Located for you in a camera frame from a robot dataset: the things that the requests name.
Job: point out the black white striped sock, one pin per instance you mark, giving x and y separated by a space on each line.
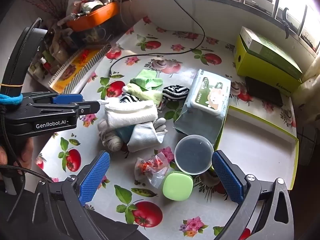
175 92
128 98

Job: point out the white towel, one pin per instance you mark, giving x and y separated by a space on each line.
130 113

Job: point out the black hook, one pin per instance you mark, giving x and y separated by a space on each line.
285 22

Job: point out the green rounded square case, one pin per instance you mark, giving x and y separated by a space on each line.
177 185

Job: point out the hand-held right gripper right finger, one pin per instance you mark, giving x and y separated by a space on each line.
227 177

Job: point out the green white carton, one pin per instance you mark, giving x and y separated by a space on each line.
270 50

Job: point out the wet wipes pack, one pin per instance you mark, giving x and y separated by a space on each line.
210 92

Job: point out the tomato print tablecloth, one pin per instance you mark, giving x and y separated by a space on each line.
175 216

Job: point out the grey patterned sock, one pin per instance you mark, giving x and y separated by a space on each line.
111 138

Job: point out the black phone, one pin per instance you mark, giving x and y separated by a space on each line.
265 92

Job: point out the yellow green shoebox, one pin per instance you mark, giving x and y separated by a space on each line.
265 72

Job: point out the clear round plastic container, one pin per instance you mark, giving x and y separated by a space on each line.
193 155

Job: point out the shallow yellow-rimmed box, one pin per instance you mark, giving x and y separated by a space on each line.
255 145

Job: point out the white sock pair grey toes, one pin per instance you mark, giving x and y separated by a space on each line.
145 136

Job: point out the light green cloth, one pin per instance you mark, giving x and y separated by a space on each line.
147 80

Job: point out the green white sock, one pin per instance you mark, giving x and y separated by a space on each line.
142 94

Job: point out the orange plastic basket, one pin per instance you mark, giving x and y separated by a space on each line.
100 15

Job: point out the person's left hand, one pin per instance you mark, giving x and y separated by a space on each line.
25 152

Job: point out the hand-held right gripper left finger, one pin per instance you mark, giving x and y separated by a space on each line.
96 177

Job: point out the dried branches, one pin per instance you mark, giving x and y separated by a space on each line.
45 2

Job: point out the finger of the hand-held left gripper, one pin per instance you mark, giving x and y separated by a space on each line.
67 99
87 107

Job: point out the yellow printed food carton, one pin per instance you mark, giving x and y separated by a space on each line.
75 67

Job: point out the cream dotted curtain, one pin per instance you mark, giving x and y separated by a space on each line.
311 80

